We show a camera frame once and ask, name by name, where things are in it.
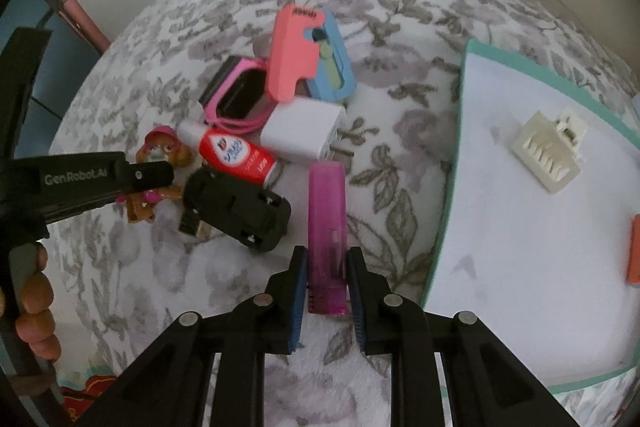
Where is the red patterned cloth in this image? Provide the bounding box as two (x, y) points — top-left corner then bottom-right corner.
(55, 357), (126, 427)

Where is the person's left hand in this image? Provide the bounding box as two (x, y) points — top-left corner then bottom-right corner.
(0, 243), (62, 364)

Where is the orange flat item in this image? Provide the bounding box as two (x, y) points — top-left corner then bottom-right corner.
(627, 214), (640, 289)

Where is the cream hair claw clip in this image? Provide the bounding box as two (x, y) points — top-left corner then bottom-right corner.
(510, 108), (591, 194)

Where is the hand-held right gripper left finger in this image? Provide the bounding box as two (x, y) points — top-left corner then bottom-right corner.
(87, 246), (308, 427)

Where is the black toy car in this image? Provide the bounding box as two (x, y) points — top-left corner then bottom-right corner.
(179, 168), (292, 254)

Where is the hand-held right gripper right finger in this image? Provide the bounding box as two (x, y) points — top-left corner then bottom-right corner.
(347, 247), (586, 427)

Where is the teal rimmed white tray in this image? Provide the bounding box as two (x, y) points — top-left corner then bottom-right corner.
(422, 38), (640, 400)

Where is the pink board edge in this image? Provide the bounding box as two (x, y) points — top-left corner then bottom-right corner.
(62, 0), (112, 52)

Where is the white charger plug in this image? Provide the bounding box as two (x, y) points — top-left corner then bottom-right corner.
(260, 96), (353, 164)

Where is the pink plastic card tool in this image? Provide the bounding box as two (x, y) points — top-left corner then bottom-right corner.
(266, 3), (335, 104)

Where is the pink smartwatch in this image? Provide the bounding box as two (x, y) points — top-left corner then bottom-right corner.
(198, 56), (278, 135)

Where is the red white tube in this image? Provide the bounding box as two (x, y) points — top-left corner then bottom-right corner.
(177, 119), (281, 186)

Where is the blue cabinet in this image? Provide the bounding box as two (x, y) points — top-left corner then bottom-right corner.
(10, 0), (106, 152)

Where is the purple lighter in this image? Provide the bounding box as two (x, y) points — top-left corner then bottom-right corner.
(306, 162), (350, 317)

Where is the brown dog toy figure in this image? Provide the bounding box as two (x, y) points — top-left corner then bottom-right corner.
(116, 126), (203, 224)

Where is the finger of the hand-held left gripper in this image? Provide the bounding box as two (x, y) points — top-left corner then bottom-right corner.
(125, 159), (176, 198)

